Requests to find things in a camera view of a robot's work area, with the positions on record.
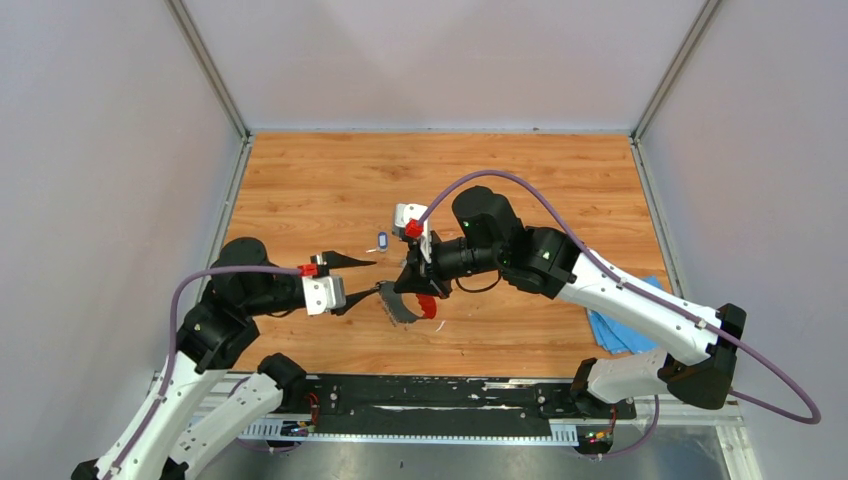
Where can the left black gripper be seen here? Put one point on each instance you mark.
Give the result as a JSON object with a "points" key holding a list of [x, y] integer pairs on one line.
{"points": [[337, 260]]}

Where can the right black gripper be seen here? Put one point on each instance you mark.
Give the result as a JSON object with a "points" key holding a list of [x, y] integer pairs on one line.
{"points": [[411, 280]]}

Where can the red handled metal key holder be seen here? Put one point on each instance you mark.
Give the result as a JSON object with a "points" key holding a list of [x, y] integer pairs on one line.
{"points": [[397, 310]]}

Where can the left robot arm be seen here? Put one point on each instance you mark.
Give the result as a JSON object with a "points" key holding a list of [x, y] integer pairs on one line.
{"points": [[212, 322]]}

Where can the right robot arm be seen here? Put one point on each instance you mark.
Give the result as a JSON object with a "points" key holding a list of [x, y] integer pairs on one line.
{"points": [[694, 357]]}

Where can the blue tag key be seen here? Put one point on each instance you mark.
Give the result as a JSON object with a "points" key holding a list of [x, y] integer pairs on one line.
{"points": [[381, 245]]}

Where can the blue cloth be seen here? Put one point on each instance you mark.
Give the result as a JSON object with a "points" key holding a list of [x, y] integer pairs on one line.
{"points": [[615, 337]]}

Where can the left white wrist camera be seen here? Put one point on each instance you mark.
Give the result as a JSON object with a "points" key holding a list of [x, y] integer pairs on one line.
{"points": [[322, 294]]}

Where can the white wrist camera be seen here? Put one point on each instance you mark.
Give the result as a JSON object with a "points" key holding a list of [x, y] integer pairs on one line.
{"points": [[407, 222], [322, 294]]}

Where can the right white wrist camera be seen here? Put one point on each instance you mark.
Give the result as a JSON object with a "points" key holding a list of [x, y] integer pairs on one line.
{"points": [[407, 222]]}

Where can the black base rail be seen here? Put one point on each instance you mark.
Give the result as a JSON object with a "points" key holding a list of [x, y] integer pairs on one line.
{"points": [[438, 410]]}

